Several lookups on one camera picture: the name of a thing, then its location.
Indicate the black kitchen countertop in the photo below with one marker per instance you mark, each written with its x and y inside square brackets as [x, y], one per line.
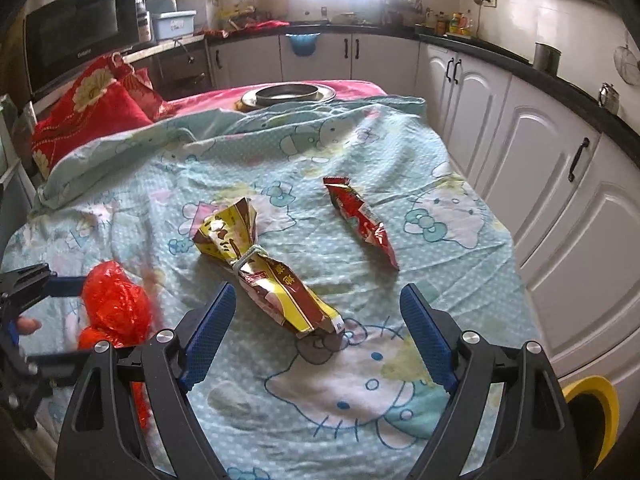
[500, 55]

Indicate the round metal pan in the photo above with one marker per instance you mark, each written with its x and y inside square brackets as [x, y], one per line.
[287, 92]

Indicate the red cloth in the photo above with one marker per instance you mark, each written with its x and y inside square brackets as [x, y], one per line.
[260, 26]

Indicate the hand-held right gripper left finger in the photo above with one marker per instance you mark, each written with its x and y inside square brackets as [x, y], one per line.
[210, 335]

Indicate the metal pot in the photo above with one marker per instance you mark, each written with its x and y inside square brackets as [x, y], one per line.
[546, 60]

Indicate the group of seasoning bottles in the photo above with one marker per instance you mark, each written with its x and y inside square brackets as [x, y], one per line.
[455, 24]

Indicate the person's left hand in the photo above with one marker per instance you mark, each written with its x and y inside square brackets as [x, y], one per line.
[29, 325]

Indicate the blue hanging basin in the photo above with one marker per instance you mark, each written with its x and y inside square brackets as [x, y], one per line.
[301, 45]

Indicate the light blue plastic box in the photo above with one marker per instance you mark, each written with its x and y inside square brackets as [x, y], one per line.
[172, 25]

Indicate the red snack bag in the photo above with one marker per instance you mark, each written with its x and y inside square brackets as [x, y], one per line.
[360, 215]

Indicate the red floral pillow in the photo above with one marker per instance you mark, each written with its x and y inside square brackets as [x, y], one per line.
[90, 105]

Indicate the yellow trash bin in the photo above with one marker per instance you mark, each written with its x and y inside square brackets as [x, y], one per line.
[600, 395]

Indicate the printed light blue blanket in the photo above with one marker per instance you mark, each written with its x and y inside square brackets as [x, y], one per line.
[300, 160]

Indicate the red plastic bag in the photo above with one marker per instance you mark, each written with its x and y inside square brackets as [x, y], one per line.
[115, 305]

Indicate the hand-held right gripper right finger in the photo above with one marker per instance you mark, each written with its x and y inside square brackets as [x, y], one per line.
[425, 340]

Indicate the white kitchen cabinets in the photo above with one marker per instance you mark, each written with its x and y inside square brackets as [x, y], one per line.
[550, 160]

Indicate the yellow snack bag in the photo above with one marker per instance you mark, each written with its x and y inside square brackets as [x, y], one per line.
[280, 290]

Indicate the black microwave oven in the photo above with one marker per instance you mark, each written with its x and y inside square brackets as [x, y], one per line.
[75, 25]

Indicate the metal kettle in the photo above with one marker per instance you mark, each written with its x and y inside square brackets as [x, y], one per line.
[609, 97]

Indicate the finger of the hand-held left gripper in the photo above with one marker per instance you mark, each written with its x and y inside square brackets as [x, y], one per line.
[55, 366]
[65, 286]

